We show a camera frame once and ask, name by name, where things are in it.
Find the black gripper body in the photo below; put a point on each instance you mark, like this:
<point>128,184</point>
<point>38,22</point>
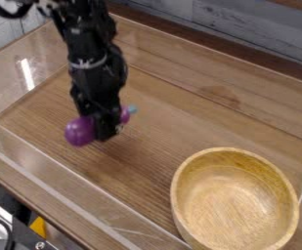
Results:
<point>100,78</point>

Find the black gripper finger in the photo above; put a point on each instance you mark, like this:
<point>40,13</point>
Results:
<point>85,106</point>
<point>108,124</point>

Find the purple toy eggplant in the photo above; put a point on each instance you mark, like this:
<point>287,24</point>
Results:
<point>83,131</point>

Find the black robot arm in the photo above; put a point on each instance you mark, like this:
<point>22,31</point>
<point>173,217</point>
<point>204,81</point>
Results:
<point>84,23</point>

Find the brown wooden bowl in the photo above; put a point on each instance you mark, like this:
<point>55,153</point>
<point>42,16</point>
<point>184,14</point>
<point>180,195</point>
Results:
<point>233,201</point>

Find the yellow black equipment base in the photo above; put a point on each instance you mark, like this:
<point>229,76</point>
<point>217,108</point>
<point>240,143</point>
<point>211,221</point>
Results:
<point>25,231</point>

